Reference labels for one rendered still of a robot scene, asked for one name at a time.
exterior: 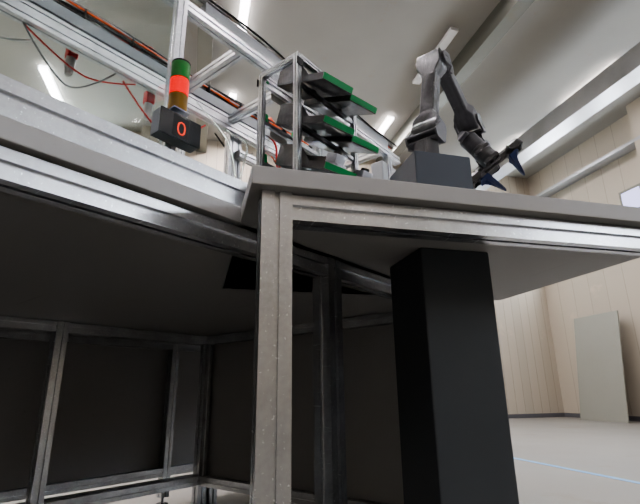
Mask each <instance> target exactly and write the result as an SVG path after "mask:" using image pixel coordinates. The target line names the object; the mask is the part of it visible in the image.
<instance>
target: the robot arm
mask: <svg viewBox="0 0 640 504"><path fill-rule="evenodd" d="M415 66H416V70H417V72H418V74H419V75H420V76H421V78H422V83H421V98H420V113H419V115H418V116H417V117H416V119H415V120H414V121H413V123H412V127H411V132H410V133H409V135H408V136H407V137H406V138H405V144H406V147H407V149H408V152H413V151H414V150H417V151H425V152H432V153H439V145H441V144H443V143H446V136H447V128H446V125H445V123H444V121H443V120H442V119H441V117H440V116H439V98H440V85H441V87H442V89H443V91H444V93H445V95H446V97H447V99H448V101H449V103H450V105H451V107H452V109H453V112H454V119H453V122H454V126H453V127H454V129H455V131H456V133H457V135H458V136H457V137H458V141H459V142H460V145H461V147H462V148H463V149H464V150H465V151H467V152H468V153H469V154H470V155H471V156H472V157H473V158H474V159H475V161H476V163H477V164H478V166H479V167H477V169H476V170H474V171H473V172H474V173H473V174H472V181H473V189H476V188H477V187H479V186H480V185H481V186H483V185H491V186H494V187H497V188H499V189H501V190H504V191H507V189H506V188H505V187H504V186H503V185H502V184H501V183H500V182H498V181H497V180H496V179H495V178H494V177H493V176H492V175H494V174H495V173H496V172H498V171H499V170H500V166H499V164H500V163H501V162H502V161H503V160H504V159H506V158H508V159H509V163H510V164H512V165H513V166H514V167H515V168H516V169H517V170H518V171H519V172H520V173H521V174H522V175H523V176H525V172H524V170H523V168H522V166H521V164H520V162H519V160H518V157H517V156H518V153H519V152H520V151H521V150H522V145H523V141H521V140H520V139H519V138H514V139H513V140H511V141H510V142H509V143H508V144H507V145H506V148H505V151H504V152H503V153H502V154H500V155H499V152H498V151H495V150H494V149H493V148H492V147H491V144H490V143H489V141H487V140H486V139H484V138H483V136H482V134H483V133H486V129H485V126H484V124H483V121H482V119H481V116H480V114H479V113H477V111H476V110H475V108H474V106H472V105H470V104H469V103H467V101H466V99H465V97H464V94H463V92H462V90H461V88H460V86H459V84H458V81H457V79H456V77H455V75H454V69H453V66H452V63H451V58H450V54H449V53H448V52H447V51H445V50H441V49H440V47H439V48H436V49H434V50H432V51H430V52H428V53H426V54H424V55H422V56H420V57H418V58H417V60H416V64H415ZM479 126H480V127H481V128H480V129H478V128H479ZM475 129H477V130H475ZM472 130H474V131H472ZM469 131H472V132H469ZM499 159H500V160H499Z"/></svg>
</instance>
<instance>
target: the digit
mask: <svg viewBox="0 0 640 504"><path fill-rule="evenodd" d="M189 127H190V121H188V120H186V119H184V118H183V117H181V116H179V115H177V114H175V113H174V121H173V132H172V134H174V135H176V136H178V137H180V138H182V139H184V140H186V141H188V140H189Z"/></svg>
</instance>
